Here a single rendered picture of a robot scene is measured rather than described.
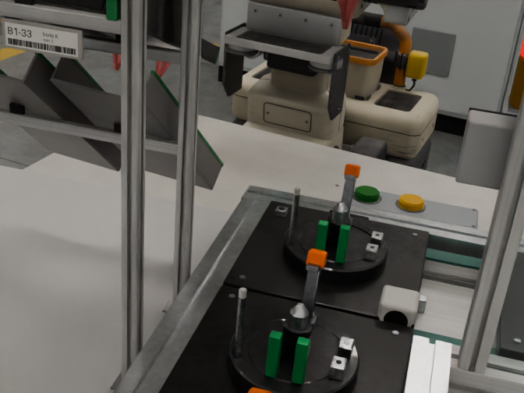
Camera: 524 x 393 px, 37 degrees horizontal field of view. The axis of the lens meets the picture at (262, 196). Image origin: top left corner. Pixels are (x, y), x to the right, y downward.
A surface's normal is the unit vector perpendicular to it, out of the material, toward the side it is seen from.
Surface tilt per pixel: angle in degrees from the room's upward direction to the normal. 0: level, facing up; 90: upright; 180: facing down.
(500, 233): 90
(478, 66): 90
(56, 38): 90
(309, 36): 90
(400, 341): 0
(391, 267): 0
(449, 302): 0
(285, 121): 98
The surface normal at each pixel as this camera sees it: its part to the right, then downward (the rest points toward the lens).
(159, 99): 0.90, 0.26
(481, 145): -0.26, 0.43
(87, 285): 0.08, -0.88
